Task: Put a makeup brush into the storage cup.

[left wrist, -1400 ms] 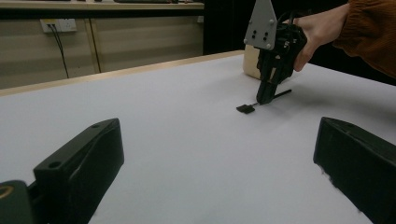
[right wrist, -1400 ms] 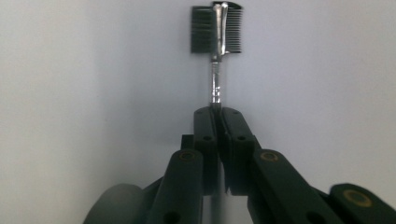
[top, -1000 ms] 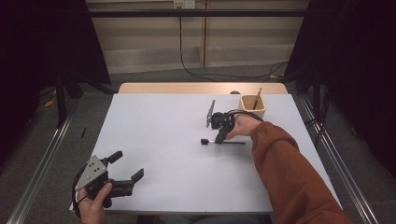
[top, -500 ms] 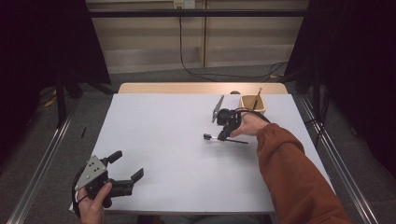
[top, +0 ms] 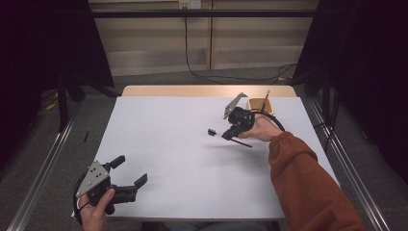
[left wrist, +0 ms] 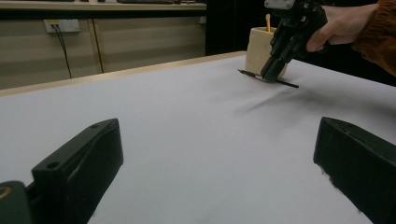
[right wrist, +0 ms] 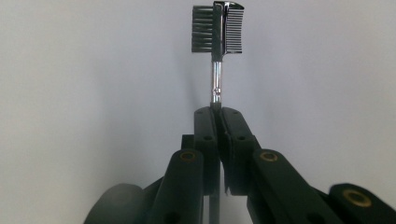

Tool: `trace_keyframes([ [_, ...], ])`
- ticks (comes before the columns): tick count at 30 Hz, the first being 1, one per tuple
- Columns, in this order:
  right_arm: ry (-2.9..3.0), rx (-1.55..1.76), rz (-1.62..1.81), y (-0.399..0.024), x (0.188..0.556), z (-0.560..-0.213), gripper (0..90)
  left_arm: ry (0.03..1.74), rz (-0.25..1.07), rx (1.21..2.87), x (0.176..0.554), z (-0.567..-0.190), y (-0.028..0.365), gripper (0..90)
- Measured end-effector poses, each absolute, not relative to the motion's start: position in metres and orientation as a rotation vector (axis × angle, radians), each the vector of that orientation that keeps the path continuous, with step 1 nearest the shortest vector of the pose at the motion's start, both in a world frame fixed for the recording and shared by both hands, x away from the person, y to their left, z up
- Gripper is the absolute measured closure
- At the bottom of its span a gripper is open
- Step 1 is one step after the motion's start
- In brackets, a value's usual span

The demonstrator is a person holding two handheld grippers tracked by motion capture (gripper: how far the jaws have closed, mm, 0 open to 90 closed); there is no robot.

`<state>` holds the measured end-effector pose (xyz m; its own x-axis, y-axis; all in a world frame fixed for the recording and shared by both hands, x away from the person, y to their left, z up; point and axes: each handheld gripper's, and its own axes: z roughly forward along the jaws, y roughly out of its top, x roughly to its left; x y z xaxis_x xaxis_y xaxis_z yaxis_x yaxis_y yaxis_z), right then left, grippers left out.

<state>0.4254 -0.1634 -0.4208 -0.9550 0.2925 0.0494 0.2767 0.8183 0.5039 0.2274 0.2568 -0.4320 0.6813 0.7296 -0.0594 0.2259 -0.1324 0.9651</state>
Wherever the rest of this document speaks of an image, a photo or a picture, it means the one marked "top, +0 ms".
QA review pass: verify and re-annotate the black stand post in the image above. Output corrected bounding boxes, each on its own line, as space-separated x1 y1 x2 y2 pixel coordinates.
321 70 331 124
56 73 70 133

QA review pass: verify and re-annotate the hand-held gripper cable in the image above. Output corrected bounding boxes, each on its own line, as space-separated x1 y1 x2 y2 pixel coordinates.
248 109 287 133
72 172 89 225

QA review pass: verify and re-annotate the right hand-held gripper cable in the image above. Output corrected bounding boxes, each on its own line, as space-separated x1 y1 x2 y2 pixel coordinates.
248 109 287 133

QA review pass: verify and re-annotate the person's right hand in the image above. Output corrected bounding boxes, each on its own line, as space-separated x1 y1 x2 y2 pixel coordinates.
237 114 285 142

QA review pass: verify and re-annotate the person's left hand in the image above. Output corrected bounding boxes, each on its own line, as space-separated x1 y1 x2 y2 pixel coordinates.
78 188 116 231

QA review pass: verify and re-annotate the black brush with beige tip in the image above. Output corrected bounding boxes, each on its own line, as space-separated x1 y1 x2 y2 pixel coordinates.
260 90 271 114

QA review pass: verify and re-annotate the beige square cup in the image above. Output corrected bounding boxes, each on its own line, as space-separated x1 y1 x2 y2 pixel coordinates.
246 97 275 116

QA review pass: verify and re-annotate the white table cover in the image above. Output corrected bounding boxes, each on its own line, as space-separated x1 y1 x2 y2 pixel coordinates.
70 95 341 222

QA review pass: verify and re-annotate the left hand-held gripper cable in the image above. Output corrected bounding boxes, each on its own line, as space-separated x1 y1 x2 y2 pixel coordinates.
72 172 89 225

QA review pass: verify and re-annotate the metal floor rail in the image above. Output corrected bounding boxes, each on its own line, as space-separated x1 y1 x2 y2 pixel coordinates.
306 97 391 231
6 105 81 231

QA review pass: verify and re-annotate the black curtain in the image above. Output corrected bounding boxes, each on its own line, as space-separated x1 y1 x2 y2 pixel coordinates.
293 0 408 184
0 0 115 167

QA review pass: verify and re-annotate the black wall cable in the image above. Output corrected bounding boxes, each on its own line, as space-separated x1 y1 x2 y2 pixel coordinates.
183 6 297 85

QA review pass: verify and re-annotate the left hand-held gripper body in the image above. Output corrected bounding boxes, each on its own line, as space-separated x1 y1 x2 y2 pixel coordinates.
75 160 139 216

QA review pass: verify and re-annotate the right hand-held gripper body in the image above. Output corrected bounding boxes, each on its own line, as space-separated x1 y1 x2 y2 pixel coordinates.
223 92 257 133

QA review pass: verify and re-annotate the white wall socket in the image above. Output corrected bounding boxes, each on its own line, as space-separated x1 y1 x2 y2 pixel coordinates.
178 0 202 10

